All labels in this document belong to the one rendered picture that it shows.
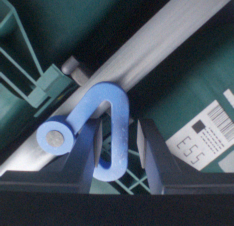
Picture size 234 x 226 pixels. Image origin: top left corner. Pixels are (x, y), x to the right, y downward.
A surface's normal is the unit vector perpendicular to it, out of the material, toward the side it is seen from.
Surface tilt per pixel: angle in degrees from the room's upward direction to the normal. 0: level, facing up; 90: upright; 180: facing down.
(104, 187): 97
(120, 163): 90
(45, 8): 94
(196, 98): 96
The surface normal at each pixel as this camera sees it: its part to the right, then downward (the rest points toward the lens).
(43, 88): -0.01, 0.29
